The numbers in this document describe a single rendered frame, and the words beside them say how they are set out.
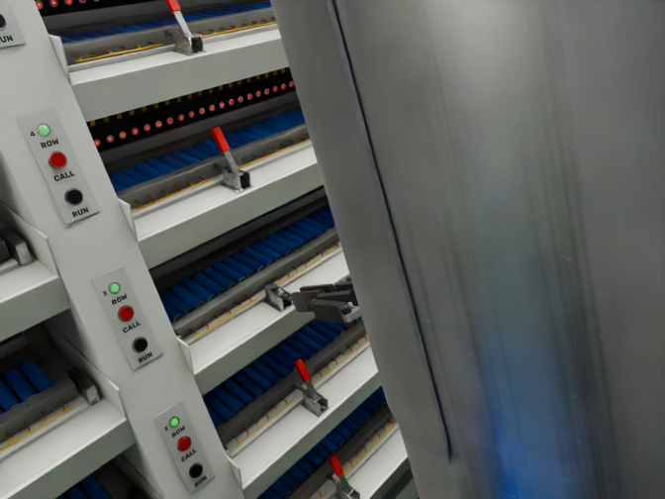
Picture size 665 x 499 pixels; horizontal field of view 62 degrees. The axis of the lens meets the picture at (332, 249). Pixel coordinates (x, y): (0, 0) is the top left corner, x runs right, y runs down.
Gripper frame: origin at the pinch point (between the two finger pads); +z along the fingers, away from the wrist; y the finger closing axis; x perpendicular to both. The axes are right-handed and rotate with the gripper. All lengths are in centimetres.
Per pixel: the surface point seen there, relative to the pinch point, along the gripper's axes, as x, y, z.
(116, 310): 10.8, -23.5, 5.0
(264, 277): 3.6, 1.2, 11.8
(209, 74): 33.7, 0.8, 3.2
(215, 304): 3.9, -8.4, 11.9
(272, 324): -2.0, -3.9, 6.9
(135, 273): 13.7, -19.7, 4.9
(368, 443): -36.0, 11.2, 18.0
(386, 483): -40.8, 7.4, 12.4
